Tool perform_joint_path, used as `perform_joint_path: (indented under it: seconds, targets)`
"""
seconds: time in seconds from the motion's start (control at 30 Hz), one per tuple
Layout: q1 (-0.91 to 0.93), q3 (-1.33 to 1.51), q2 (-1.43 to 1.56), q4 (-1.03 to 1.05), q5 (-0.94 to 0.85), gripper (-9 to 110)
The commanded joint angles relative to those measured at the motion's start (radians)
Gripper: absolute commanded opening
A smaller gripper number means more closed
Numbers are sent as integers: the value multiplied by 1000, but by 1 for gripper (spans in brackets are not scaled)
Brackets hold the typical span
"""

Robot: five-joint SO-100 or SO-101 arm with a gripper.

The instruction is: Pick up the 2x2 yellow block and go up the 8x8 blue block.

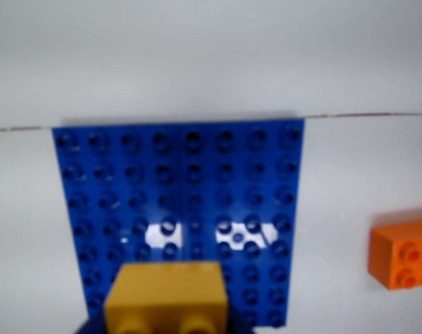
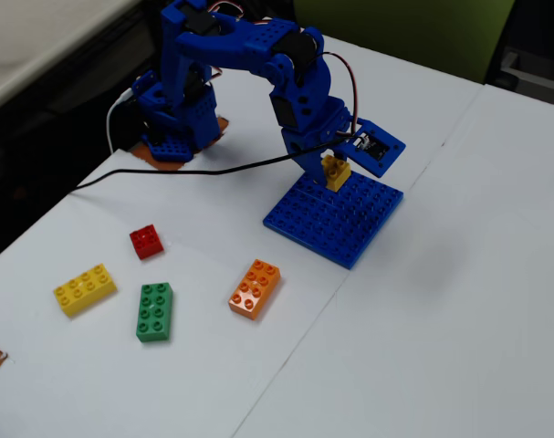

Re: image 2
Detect thin gripper servo wire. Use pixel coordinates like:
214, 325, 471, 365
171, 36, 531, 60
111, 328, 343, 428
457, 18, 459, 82
319, 51, 365, 138

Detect red 2x2 block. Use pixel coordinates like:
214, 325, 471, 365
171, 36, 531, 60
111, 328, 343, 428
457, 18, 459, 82
129, 224, 165, 262

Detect green 2x4 block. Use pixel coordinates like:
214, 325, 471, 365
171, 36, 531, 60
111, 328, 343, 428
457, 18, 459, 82
135, 281, 174, 344

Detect yellow 2x2 block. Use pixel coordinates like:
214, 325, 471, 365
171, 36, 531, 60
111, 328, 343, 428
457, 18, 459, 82
320, 153, 352, 193

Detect grey metal frame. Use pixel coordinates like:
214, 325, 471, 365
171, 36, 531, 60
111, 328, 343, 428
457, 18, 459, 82
498, 45, 554, 110

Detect blue printed gripper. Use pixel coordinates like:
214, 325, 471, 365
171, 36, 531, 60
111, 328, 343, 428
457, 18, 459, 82
280, 108, 356, 189

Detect brown cardboard base pad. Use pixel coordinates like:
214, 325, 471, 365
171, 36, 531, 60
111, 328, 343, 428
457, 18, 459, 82
131, 116, 231, 173

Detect white power cable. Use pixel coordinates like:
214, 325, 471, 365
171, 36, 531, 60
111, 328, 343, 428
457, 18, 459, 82
105, 89, 136, 155

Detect orange 2x4 block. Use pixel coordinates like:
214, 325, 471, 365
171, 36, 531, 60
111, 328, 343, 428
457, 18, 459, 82
227, 258, 282, 321

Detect yellow 2x4 block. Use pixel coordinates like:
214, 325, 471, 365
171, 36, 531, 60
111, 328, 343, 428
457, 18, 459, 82
52, 263, 119, 318

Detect white side desk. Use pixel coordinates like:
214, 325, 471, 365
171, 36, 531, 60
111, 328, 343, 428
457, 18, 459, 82
0, 0, 131, 118

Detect blue framed wrist camera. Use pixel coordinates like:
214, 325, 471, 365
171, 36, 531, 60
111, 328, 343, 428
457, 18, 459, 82
339, 119, 407, 179

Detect blue 8x8 studded baseplate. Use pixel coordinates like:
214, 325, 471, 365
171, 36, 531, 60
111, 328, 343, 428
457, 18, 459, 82
262, 169, 405, 271

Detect black camera cable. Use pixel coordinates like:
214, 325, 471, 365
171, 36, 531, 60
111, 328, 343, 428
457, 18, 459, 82
68, 134, 358, 195

